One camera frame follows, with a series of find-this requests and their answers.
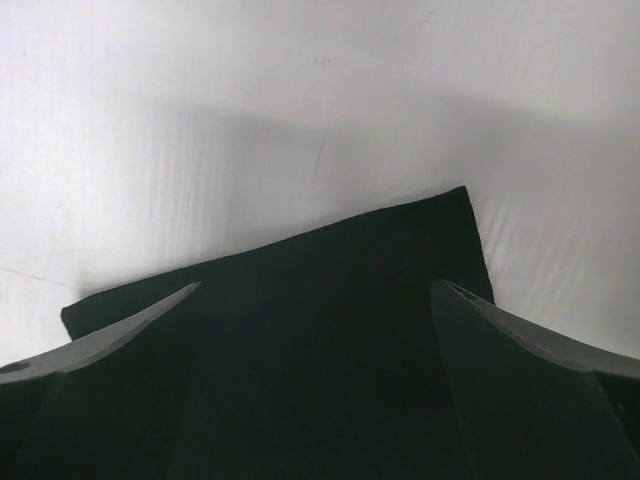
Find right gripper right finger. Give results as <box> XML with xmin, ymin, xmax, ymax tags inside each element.
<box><xmin>431</xmin><ymin>281</ymin><xmax>639</xmax><ymax>479</ymax></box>

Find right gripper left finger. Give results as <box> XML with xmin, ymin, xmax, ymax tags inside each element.
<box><xmin>1</xmin><ymin>282</ymin><xmax>200</xmax><ymax>385</ymax></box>

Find black t-shirt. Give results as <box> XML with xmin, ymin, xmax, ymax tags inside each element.
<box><xmin>9</xmin><ymin>185</ymin><xmax>496</xmax><ymax>480</ymax></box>

